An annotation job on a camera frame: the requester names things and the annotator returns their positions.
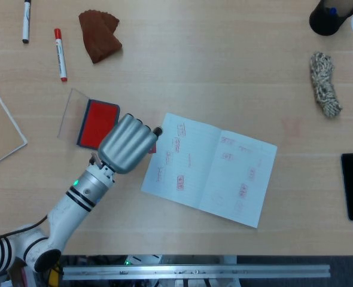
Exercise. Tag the black white rolled cloth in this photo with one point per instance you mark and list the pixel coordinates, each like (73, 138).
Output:
(324, 86)

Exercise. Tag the red capped whiteboard marker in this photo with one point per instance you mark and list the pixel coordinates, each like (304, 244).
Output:
(60, 56)

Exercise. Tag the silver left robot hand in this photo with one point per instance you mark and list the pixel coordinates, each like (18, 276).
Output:
(125, 143)

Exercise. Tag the beige book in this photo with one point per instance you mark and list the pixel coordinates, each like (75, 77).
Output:
(0, 125)

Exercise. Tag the yellow plastic part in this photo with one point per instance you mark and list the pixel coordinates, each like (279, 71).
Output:
(54, 272)

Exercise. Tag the black mesh pen holder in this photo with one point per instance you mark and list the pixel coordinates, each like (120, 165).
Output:
(326, 24)

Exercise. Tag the brown folded cloth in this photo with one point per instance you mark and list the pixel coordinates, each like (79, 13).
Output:
(100, 39)

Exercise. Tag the red ink pad clear lid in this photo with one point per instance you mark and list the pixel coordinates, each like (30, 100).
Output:
(97, 122)

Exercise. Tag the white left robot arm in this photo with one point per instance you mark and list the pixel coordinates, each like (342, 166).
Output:
(65, 215)

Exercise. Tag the black capped whiteboard marker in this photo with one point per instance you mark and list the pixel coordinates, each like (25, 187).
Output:
(26, 22)

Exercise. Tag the aluminium profile rail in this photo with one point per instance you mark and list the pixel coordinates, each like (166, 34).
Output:
(194, 272)

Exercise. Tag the open lined notebook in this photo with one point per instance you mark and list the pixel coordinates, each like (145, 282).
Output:
(212, 176)

